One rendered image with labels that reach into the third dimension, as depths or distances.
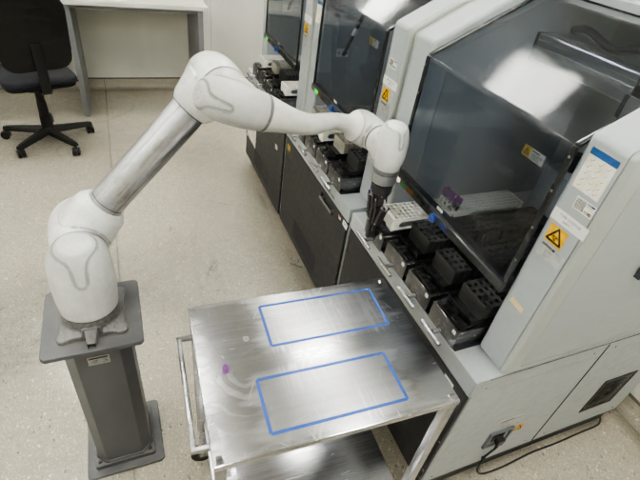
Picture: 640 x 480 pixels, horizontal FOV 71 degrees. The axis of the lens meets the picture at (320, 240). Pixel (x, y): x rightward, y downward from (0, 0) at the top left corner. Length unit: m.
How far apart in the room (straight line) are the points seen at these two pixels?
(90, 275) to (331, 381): 0.67
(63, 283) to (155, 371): 0.98
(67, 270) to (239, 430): 0.58
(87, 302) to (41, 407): 0.94
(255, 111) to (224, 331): 0.57
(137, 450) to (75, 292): 0.83
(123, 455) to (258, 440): 0.97
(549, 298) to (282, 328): 0.68
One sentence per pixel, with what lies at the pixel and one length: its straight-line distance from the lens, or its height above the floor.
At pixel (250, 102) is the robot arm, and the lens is 1.17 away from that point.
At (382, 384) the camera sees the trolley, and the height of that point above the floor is 0.82.
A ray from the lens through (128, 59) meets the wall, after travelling 4.87.
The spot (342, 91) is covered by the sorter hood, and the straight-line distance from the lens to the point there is 2.07.
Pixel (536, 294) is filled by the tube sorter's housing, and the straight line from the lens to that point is 1.27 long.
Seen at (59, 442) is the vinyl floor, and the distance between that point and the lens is 2.11.
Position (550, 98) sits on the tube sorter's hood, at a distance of 1.26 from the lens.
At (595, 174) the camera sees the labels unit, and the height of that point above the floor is 1.36.
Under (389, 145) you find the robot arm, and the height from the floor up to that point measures 1.16.
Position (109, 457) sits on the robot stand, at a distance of 1.96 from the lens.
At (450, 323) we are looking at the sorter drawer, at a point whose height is 0.80.
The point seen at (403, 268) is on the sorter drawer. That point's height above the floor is 0.78.
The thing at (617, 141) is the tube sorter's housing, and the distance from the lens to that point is 1.10.
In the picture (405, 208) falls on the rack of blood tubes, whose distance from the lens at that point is 1.72.
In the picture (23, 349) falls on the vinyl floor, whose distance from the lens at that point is 2.43.
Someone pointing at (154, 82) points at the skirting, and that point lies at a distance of 4.94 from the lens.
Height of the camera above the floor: 1.77
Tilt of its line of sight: 38 degrees down
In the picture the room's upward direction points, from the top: 9 degrees clockwise
